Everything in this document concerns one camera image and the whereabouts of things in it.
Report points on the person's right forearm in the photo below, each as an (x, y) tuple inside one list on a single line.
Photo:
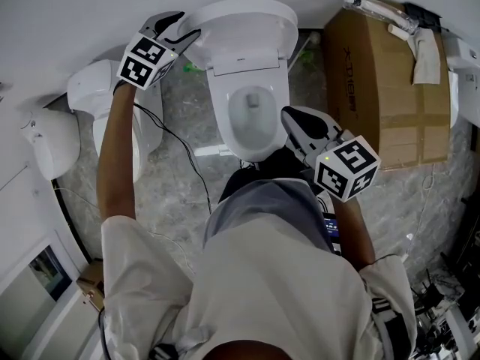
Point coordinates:
[(352, 231)]

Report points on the person's white shirt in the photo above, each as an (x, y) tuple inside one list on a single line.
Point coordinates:
[(262, 276)]

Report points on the white toilet lid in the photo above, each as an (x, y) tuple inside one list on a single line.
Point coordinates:
[(243, 24)]

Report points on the person's black shoe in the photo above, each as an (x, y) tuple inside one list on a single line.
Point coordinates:
[(236, 182)]

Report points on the white wall-hung toilet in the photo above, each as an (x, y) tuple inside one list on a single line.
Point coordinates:
[(56, 141)]

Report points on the black phone with lit screen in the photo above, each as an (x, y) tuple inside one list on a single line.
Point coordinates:
[(332, 229)]

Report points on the white toilet with open bowl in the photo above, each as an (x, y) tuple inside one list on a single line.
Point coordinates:
[(221, 103)]

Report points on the white toilet with closed lid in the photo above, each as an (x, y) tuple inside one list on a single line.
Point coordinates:
[(97, 84)]

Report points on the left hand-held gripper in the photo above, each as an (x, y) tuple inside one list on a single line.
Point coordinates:
[(144, 64)]

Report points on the small green object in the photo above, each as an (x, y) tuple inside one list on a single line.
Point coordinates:
[(190, 66)]

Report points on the black device on box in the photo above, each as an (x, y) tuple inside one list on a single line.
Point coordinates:
[(422, 15)]

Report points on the small white roll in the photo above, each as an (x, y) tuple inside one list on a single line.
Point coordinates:
[(396, 30)]

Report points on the plastic-wrapped white tube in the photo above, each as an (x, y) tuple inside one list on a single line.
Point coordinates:
[(378, 8)]

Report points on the framed dark picture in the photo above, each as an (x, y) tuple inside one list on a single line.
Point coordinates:
[(50, 274)]

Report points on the person's grey trousers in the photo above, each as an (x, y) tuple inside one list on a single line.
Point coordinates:
[(270, 201)]

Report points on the white and green toilet brush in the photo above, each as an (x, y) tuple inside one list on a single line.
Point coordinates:
[(305, 53)]

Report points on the person's left forearm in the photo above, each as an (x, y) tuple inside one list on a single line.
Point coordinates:
[(116, 144)]

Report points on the large brown cardboard box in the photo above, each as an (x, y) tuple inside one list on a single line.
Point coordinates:
[(386, 99)]

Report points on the clutter of black equipment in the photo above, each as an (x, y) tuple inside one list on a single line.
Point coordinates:
[(446, 306)]

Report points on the white toilet with control panel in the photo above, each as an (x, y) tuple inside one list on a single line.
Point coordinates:
[(465, 77)]

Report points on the beige cloth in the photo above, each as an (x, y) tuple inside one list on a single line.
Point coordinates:
[(425, 58)]

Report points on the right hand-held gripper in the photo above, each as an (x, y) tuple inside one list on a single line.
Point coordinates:
[(347, 169)]

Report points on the small brown cardboard box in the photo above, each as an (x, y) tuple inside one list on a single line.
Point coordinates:
[(92, 283)]

